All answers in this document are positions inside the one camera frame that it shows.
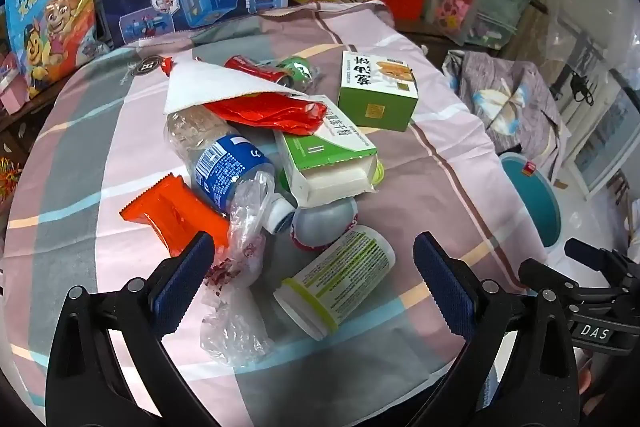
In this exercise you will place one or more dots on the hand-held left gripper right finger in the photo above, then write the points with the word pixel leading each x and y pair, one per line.
pixel 445 287

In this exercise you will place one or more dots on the green white carton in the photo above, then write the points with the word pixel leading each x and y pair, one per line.
pixel 325 177

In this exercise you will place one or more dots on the clear plastic bag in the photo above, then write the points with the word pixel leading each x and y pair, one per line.
pixel 245 227

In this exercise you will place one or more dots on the green cardboard box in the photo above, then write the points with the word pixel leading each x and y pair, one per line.
pixel 375 107

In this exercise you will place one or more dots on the clear bottle with blue label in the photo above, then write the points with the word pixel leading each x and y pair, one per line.
pixel 225 167

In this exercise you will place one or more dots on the grey patterned cloth bundle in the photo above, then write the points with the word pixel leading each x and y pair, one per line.
pixel 520 107

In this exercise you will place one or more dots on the orange plastic wrapper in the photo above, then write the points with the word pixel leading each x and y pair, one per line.
pixel 170 212

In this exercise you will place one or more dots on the cartoon puppy toy pack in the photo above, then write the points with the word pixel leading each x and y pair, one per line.
pixel 50 17

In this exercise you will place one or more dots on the pink striped blanket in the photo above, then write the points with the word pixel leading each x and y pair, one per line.
pixel 450 167

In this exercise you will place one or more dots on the red snack wrapper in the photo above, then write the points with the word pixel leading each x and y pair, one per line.
pixel 265 114

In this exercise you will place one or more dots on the pink toy box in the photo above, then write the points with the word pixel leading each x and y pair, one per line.
pixel 10 92

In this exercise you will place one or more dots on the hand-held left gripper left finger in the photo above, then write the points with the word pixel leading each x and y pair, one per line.
pixel 187 279

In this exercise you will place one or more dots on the yellow-green round lid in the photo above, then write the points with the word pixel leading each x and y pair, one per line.
pixel 377 172

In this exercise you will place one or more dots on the white paper napkin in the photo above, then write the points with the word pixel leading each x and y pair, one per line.
pixel 210 87

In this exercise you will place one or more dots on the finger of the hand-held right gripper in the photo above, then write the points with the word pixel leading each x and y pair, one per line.
pixel 537 274
pixel 605 262

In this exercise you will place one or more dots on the person's right hand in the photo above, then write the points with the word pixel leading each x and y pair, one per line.
pixel 586 379

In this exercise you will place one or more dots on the white jar with green label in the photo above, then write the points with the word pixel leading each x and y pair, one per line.
pixel 340 277

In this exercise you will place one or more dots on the red soda can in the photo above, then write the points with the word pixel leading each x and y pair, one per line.
pixel 245 66

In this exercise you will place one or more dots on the teal trash bin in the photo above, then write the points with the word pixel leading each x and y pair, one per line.
pixel 535 202

